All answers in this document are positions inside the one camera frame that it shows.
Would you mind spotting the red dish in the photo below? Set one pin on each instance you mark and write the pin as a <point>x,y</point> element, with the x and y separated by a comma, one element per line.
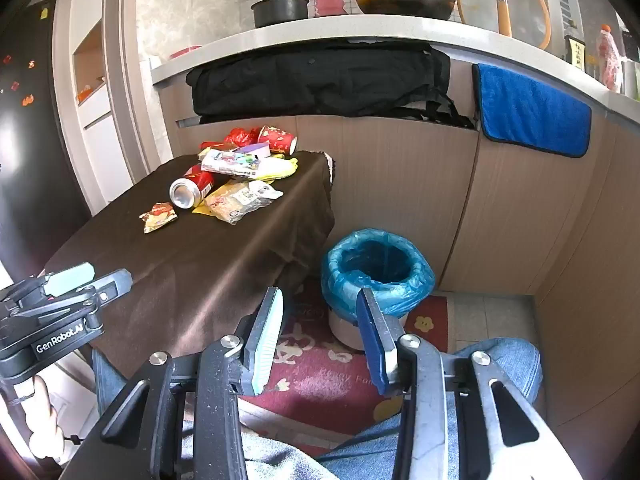
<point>185,52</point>

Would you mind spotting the large yellow packet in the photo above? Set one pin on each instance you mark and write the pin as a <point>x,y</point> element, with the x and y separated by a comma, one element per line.
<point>200,209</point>

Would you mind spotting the person's right leg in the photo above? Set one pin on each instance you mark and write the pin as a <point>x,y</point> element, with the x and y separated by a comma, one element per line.
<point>510,365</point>

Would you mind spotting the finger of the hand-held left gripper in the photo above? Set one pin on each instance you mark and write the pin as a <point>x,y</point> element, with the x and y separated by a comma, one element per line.
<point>114,284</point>
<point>67,278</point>

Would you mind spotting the small framed sign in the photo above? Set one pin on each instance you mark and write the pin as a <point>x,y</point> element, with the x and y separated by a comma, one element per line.
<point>576,52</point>

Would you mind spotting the white kitchen countertop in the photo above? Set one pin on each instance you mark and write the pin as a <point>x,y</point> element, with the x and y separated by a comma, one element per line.
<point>350,27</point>

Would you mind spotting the glass lid with orange rim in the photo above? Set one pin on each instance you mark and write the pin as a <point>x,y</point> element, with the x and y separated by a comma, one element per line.
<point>500,5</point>

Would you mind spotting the bottle with orange cap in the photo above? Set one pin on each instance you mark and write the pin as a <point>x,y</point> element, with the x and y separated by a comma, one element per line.
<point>609,60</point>

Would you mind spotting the person's left hand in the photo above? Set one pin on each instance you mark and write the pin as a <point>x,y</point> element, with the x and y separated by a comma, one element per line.
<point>46,425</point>

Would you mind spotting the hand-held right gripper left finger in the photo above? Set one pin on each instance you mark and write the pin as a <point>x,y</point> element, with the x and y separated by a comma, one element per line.
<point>267,342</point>

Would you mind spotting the clear plastic food packet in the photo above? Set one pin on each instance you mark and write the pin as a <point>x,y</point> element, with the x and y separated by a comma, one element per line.
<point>240,200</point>

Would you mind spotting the white bin with blue liner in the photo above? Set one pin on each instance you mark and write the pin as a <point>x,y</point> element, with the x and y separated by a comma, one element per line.
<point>380,270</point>

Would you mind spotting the white shelf cabinet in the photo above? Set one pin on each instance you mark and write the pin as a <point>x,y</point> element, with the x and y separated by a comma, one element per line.
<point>92,80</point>

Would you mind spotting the small red yellow snack packet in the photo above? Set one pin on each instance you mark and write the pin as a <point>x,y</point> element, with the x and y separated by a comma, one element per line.
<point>159,216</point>

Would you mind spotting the blue towel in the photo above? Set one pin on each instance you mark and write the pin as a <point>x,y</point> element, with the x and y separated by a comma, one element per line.
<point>530,110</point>

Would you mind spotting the dark refrigerator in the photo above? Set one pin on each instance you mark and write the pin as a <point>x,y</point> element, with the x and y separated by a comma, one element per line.
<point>30,135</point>

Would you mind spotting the black pot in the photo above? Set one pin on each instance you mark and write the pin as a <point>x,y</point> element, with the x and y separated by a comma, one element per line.
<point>280,11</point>

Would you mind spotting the red paper cup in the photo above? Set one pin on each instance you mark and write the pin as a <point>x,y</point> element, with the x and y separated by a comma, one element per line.
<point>277,139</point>

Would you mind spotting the person's leg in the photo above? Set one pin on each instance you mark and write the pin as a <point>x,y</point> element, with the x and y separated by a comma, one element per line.
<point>510,365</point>
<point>107,390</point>

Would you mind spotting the clear packet with purple print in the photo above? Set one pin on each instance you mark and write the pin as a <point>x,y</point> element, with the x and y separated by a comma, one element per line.
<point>232,164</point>

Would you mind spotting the red drink can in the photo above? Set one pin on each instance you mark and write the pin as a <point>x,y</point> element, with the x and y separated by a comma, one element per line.
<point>192,187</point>

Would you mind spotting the red plastic bag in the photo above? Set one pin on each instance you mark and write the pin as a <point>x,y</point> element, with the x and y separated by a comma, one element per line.
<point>239,137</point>

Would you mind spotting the person's left leg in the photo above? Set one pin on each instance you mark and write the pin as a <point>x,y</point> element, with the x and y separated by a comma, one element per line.
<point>107,390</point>

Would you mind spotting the brown tablecloth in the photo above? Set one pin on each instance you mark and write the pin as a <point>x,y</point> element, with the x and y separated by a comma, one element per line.
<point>200,270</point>

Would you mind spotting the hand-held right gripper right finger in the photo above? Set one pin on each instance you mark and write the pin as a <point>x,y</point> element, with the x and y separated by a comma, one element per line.
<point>374,347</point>

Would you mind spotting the yellow and purple wrapper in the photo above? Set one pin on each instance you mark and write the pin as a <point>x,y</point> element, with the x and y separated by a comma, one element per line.
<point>280,167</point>

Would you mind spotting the red floor mat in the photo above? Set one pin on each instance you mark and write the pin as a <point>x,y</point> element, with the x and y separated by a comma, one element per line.
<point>320,375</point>

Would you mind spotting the black cloth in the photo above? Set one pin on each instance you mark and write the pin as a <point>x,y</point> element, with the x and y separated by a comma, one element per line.
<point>320,80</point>

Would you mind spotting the wooden kitchen cabinet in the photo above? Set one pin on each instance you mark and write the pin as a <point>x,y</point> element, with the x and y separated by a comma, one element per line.
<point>410,200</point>

